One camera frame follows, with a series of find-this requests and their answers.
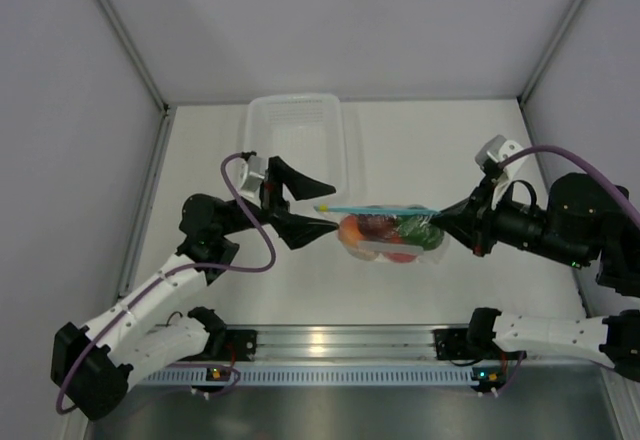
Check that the white plastic basket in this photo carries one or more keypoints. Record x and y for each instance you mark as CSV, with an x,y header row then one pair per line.
x,y
306,131

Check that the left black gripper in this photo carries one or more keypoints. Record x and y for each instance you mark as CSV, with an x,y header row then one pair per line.
x,y
294,230

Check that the fake orange peach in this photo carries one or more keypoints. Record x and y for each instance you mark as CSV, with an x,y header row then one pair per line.
x,y
348,233

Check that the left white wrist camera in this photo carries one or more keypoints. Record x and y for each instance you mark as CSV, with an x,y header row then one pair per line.
x,y
252,173

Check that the fake brown kiwi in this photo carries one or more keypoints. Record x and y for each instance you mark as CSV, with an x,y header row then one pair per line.
x,y
367,255

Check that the white slotted cable duct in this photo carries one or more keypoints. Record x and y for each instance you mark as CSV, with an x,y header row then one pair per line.
x,y
271,376

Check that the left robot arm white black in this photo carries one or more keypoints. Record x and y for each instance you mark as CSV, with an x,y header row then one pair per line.
x,y
95,365

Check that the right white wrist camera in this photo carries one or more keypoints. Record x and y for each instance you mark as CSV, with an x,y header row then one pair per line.
x,y
490,158

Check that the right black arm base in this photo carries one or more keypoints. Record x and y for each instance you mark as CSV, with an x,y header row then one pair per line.
x,y
452,345

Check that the fake green lime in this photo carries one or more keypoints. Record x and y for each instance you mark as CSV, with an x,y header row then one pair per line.
x,y
420,232

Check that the aluminium mounting rail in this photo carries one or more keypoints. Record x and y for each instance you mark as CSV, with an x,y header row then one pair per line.
x,y
340,342

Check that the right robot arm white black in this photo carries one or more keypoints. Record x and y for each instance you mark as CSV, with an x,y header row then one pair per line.
x,y
582,224

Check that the fake red apple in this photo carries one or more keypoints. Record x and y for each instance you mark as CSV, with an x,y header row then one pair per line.
x,y
399,258

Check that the clear zip top bag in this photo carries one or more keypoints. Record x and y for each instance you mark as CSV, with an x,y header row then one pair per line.
x,y
395,244

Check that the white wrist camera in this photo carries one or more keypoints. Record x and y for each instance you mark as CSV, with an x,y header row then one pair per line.
x,y
252,173
490,158

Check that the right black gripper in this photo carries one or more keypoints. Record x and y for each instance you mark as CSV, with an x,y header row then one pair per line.
x,y
471,221

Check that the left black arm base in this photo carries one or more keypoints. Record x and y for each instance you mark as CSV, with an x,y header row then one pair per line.
x,y
235,345

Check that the fake dark red plum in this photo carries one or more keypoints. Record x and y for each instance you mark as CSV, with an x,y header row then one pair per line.
x,y
376,227

